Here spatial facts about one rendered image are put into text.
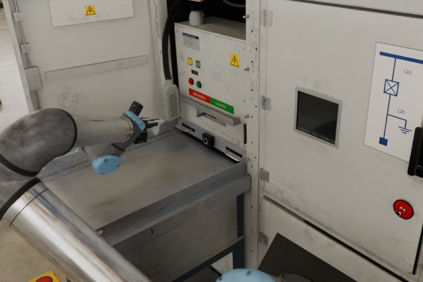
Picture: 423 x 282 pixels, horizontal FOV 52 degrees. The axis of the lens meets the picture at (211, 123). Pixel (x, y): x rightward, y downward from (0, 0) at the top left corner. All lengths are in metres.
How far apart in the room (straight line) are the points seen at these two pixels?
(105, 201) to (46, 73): 0.64
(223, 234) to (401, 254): 0.75
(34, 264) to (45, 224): 1.90
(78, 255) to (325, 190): 0.84
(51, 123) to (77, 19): 1.02
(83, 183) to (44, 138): 0.90
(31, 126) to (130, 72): 1.17
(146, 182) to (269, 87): 0.65
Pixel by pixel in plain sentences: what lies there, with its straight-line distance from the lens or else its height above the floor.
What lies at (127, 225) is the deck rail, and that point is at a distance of 1.54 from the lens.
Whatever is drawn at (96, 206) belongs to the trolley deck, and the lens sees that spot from 1.71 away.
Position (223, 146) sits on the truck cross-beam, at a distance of 1.91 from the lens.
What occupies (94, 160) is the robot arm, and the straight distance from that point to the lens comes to 1.52.
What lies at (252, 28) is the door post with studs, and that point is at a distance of 1.54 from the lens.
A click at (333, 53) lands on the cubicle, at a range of 1.30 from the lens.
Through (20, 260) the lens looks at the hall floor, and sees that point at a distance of 2.95.
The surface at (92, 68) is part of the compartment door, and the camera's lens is 2.03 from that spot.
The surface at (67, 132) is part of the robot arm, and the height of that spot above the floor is 1.39.
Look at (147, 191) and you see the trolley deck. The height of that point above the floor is 0.85.
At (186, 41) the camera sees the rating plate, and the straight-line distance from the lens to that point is 1.95.
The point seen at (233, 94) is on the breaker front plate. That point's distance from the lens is 1.77.
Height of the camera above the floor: 1.80
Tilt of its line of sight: 25 degrees down
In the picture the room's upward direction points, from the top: 2 degrees counter-clockwise
